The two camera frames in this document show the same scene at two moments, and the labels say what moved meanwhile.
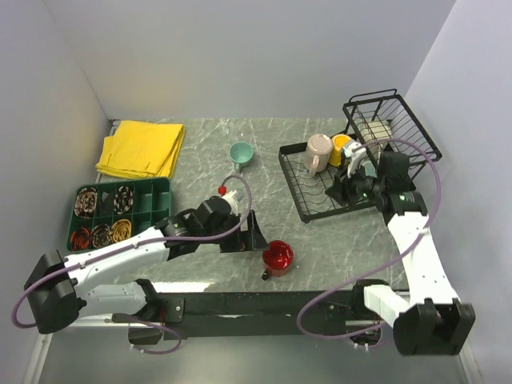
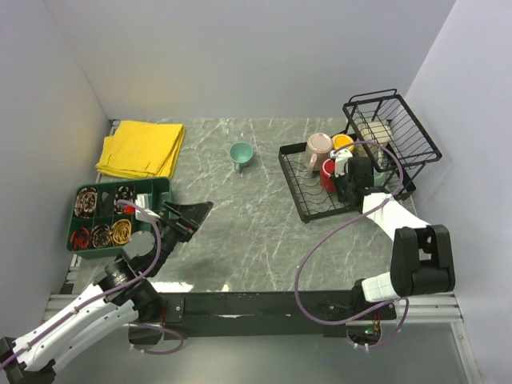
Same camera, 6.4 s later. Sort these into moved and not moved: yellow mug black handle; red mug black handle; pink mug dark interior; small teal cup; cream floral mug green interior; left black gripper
Moved: red mug black handle; left black gripper
Not moved: pink mug dark interior; cream floral mug green interior; yellow mug black handle; small teal cup
